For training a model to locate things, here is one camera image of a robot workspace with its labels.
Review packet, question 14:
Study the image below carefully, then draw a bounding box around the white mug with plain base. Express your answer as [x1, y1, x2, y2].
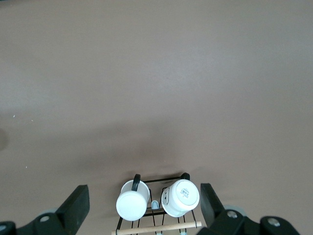
[116, 180, 150, 221]

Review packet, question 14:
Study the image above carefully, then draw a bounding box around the black wire mug rack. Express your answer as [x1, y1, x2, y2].
[111, 172, 202, 235]

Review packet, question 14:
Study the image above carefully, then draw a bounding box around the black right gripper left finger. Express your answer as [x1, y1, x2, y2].
[0, 185, 90, 235]

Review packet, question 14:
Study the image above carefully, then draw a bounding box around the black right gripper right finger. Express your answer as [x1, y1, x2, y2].
[199, 183, 301, 235]

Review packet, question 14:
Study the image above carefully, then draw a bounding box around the white mug with printed base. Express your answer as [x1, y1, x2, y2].
[161, 179, 200, 218]

